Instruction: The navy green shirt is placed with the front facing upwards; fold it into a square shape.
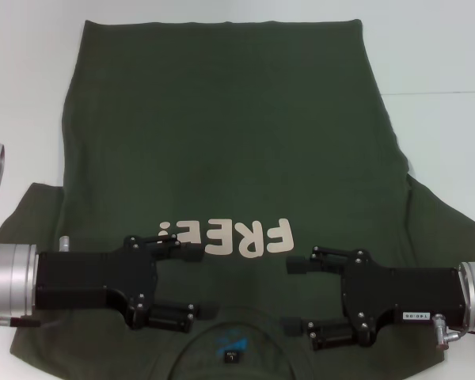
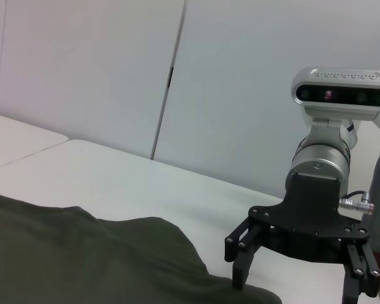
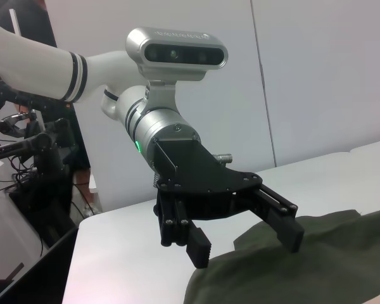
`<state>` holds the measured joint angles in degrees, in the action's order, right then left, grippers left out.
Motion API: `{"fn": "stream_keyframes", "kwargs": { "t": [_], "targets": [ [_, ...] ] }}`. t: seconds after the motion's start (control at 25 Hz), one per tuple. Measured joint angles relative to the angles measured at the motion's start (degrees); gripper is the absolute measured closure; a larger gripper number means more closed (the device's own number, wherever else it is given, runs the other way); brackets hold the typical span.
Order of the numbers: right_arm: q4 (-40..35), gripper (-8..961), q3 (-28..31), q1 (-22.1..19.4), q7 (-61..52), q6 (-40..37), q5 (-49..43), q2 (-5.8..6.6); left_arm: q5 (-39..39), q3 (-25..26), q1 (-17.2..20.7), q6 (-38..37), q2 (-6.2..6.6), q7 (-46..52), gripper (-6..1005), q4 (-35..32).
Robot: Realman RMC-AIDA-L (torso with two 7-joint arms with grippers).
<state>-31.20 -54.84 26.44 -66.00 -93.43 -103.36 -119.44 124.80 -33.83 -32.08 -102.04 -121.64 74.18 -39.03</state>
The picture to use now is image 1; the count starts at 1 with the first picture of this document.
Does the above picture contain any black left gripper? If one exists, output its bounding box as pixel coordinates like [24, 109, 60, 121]
[35, 233, 219, 334]

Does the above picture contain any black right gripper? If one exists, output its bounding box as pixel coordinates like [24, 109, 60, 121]
[283, 245, 467, 352]

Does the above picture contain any dark green printed t-shirt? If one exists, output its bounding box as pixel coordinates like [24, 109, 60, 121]
[8, 17, 475, 380]

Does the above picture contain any right gripper cable connector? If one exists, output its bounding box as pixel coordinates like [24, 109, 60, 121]
[432, 313, 475, 352]

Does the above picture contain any gripper cable connector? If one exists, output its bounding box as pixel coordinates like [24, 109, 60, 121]
[432, 313, 475, 352]
[0, 313, 41, 334]

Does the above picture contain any left gripper cable connector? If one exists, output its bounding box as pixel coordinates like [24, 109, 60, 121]
[0, 313, 41, 334]

